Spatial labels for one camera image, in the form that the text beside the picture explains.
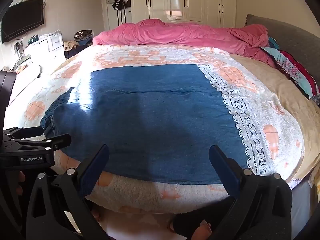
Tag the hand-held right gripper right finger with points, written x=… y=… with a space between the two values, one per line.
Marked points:
x=223 y=170

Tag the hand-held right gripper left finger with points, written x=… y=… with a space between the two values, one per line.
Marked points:
x=96 y=165

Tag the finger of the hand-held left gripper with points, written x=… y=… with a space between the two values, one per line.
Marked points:
x=55 y=142
x=27 y=132

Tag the blue pants with lace trim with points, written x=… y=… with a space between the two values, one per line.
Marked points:
x=150 y=120

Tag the person's left hand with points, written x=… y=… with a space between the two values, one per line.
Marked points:
x=20 y=180

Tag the white orange fleece blanket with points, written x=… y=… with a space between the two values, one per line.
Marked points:
x=140 y=195

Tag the white rounded board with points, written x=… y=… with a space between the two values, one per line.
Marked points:
x=30 y=71

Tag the black slipper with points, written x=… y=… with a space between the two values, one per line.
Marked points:
x=187 y=220

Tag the person's foot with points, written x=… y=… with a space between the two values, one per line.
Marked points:
x=200 y=231

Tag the white dresser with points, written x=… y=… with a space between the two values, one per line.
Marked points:
x=53 y=45

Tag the beige plush toy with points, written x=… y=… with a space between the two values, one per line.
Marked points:
x=70 y=45

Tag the pile of folded clothes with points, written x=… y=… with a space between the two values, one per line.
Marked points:
x=83 y=36

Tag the colourful floral pillow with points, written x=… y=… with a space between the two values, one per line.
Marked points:
x=295 y=72

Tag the white door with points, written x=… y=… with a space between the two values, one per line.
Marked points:
x=110 y=17

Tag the pink duvet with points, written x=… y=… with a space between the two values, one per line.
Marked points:
x=175 y=33

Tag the grey headboard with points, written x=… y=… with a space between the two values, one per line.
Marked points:
x=287 y=37

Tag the black white striped bag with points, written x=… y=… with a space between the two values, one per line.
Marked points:
x=118 y=2

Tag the white wardrobe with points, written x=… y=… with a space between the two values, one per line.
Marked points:
x=195 y=2

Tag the black wall television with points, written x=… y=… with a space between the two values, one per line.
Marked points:
x=22 y=21

